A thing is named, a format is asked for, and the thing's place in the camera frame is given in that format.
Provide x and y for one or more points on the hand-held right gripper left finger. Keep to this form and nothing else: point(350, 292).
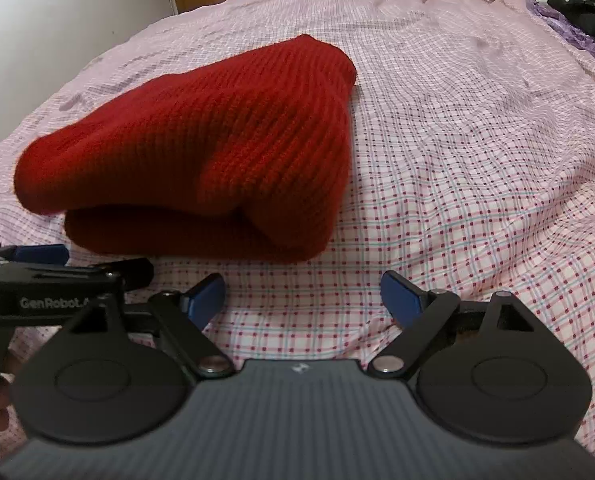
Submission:
point(207, 299)

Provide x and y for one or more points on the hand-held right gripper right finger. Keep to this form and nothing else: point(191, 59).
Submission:
point(400, 301)

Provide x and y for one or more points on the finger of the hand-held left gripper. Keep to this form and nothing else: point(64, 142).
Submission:
point(132, 271)
point(42, 253)

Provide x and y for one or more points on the red knit sweater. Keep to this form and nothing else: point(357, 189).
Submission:
point(202, 150)

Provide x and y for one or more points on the pink checked bed sheet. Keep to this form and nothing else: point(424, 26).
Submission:
point(452, 160)

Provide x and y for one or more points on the purple cloth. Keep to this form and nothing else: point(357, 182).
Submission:
point(565, 25)

